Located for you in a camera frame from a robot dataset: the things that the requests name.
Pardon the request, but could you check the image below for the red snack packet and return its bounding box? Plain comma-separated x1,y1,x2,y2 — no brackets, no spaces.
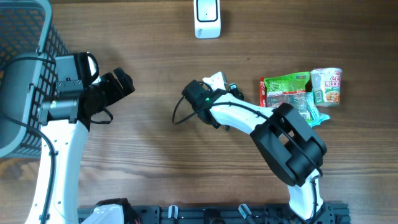
259,77,266,107

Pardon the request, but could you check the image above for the green snack bag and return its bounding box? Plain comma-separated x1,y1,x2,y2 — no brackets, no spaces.
264,72,311,120

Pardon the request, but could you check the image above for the teal wet wipes packet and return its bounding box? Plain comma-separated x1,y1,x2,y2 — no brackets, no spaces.
305,92,330,127

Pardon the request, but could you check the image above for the cup noodles container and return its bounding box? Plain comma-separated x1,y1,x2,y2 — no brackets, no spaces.
310,68,343,107

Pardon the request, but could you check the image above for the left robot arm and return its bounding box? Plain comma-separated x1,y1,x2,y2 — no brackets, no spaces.
26,52,135,223

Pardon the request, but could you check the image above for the white barcode scanner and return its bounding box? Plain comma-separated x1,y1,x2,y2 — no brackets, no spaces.
193,0,221,39

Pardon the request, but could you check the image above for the grey plastic shopping basket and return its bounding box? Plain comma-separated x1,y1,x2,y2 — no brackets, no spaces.
0,0,69,159

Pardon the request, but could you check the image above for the left camera cable black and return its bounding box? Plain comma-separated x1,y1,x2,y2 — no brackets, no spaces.
0,55,57,224

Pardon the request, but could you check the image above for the camera cable black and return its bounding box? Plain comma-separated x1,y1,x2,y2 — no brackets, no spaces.
0,55,57,224
172,81,324,222

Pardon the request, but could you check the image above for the right camera cable black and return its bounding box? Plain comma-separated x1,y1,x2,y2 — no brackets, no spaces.
172,81,324,222

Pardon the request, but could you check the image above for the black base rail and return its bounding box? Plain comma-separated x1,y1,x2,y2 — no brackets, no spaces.
77,203,352,224

